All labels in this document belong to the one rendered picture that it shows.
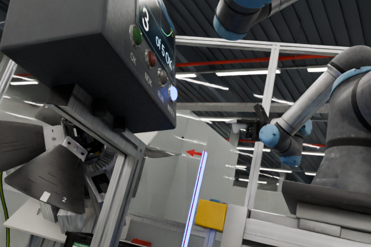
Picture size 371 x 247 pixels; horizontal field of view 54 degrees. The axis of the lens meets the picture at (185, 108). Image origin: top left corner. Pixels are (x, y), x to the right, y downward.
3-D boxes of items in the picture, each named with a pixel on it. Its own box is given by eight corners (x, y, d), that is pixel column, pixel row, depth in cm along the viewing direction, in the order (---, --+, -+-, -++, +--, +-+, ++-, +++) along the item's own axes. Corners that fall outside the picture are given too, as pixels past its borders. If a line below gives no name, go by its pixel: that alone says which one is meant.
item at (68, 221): (61, 234, 114) (68, 217, 121) (80, 234, 114) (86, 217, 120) (56, 214, 111) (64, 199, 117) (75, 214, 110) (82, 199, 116)
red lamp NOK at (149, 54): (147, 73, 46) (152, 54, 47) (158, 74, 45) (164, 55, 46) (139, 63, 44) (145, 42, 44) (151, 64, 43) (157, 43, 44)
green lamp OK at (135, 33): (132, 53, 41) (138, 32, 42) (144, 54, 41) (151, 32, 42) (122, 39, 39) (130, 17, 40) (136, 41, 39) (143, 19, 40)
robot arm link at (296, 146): (270, 157, 136) (275, 130, 140) (285, 166, 143) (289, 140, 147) (289, 158, 130) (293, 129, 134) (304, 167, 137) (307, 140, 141)
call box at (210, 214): (202, 232, 140) (207, 204, 144) (227, 238, 137) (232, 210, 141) (192, 228, 126) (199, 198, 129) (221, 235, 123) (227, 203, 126)
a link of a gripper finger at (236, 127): (223, 131, 155) (245, 133, 154) (225, 118, 157) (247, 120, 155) (224, 133, 158) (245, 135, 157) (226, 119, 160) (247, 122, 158)
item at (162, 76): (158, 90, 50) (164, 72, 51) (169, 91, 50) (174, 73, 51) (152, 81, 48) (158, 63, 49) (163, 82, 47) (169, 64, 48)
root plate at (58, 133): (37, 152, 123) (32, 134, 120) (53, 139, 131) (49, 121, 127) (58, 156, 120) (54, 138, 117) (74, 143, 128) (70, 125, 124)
